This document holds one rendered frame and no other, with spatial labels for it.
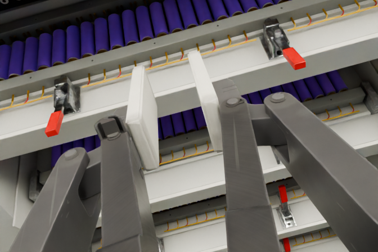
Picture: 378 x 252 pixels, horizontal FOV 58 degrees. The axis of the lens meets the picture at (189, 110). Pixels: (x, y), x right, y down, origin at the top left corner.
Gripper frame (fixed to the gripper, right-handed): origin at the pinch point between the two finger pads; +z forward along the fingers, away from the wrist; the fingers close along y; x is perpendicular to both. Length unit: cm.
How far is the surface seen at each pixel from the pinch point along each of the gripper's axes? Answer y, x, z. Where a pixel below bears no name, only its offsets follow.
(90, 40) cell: -10.6, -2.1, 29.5
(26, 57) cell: -19.6, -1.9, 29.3
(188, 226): -7, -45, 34
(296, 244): 15, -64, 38
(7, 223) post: -31.8, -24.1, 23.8
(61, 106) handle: -14.0, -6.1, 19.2
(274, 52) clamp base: 11.5, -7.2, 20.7
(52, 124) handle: -14.3, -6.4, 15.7
